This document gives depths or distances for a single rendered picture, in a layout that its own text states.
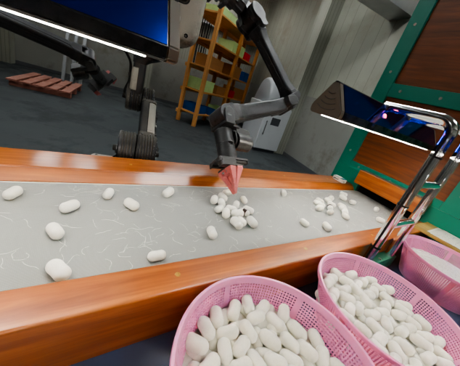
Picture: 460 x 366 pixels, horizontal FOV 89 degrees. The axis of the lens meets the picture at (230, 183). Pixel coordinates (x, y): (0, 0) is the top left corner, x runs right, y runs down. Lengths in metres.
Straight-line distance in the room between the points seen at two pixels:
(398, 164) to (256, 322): 1.08
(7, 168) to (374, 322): 0.76
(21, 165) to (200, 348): 0.50
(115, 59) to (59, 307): 7.39
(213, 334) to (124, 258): 0.18
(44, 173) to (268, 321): 0.53
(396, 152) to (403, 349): 0.95
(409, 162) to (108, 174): 1.20
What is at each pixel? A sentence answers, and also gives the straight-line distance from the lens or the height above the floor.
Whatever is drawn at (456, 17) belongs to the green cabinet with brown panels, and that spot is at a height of 1.54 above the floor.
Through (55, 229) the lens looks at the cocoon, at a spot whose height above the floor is 0.76.
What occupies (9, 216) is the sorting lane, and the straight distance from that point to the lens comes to 0.53.
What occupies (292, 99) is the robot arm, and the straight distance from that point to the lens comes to 1.02.
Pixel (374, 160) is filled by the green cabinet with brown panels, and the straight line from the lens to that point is 1.37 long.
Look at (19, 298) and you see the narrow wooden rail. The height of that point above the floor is 0.77.
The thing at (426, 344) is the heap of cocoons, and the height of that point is 0.74.
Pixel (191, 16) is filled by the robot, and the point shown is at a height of 1.21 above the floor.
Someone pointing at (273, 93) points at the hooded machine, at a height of 1.15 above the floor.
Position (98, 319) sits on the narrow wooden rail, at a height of 0.75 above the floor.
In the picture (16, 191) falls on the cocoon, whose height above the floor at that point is 0.76.
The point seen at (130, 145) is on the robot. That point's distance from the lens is 0.85.
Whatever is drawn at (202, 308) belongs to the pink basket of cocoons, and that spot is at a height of 0.75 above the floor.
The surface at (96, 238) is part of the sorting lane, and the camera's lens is 0.47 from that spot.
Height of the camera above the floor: 1.04
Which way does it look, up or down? 22 degrees down
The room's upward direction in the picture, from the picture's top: 18 degrees clockwise
